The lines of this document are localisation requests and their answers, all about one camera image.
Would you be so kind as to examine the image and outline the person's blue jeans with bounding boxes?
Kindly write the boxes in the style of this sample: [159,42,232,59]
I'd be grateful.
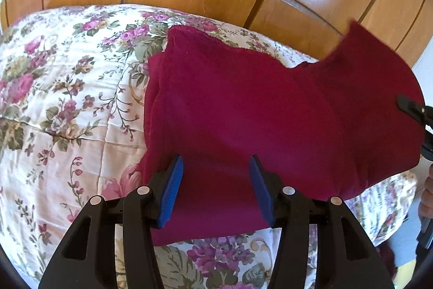
[386,208,423,272]

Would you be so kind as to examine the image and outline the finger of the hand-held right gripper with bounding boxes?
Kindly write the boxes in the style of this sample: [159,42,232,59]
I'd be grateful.
[396,93,433,135]

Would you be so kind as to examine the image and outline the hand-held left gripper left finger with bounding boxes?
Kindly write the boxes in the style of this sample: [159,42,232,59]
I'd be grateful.
[38,155,185,289]

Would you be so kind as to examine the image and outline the person's right hand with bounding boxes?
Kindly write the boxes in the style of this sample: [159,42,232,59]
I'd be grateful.
[418,164,433,225]

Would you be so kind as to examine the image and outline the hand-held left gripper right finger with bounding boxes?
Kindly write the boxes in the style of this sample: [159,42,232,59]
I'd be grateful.
[248,155,395,289]

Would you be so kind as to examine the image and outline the dark red knit garment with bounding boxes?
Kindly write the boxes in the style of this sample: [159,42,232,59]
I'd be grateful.
[137,20,427,247]

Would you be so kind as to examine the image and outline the floral bedspread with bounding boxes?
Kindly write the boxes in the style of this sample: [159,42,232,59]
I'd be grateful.
[0,5,420,289]

